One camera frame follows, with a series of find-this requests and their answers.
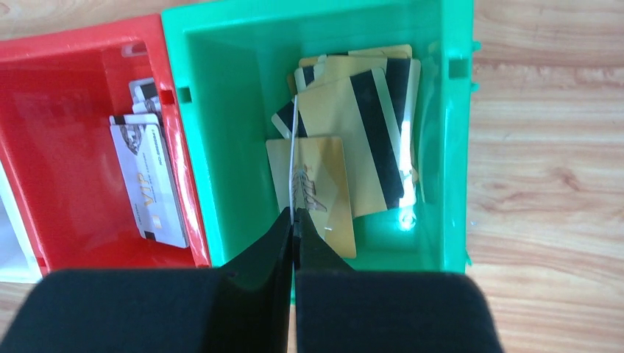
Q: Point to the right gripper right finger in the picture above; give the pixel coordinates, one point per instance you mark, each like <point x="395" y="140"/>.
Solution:
<point x="340" y="309"/>

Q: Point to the gold cards in green bin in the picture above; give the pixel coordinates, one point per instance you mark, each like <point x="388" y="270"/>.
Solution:
<point x="344" y="150"/>

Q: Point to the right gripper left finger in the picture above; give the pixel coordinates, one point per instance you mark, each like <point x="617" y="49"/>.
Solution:
<point x="242" y="306"/>

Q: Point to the green plastic bin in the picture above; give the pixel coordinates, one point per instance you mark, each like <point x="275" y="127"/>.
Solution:
<point x="230" y="61"/>

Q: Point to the white cards in red bin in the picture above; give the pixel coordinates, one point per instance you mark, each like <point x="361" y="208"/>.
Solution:
<point x="144" y="159"/>

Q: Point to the red plastic bin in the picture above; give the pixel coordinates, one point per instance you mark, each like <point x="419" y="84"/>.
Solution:
<point x="57" y="94"/>

